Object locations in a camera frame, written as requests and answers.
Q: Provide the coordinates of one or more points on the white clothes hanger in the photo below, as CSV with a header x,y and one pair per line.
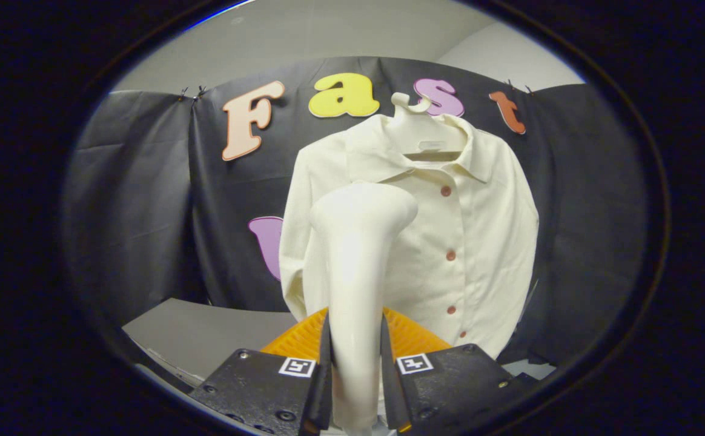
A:
x,y
419,136

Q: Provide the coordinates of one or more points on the black backdrop cloth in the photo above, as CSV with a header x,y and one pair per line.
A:
x,y
146,212

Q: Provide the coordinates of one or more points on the grey cabinet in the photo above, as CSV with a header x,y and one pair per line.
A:
x,y
207,333

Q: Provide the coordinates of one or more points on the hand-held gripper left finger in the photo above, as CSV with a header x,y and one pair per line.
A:
x,y
322,387

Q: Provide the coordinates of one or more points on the cream button shirt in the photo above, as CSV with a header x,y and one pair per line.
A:
x,y
479,242

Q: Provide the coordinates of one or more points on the cream garment steamer head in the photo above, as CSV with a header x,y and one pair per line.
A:
x,y
358,272

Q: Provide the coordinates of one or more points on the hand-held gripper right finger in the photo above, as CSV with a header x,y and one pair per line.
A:
x,y
389,387

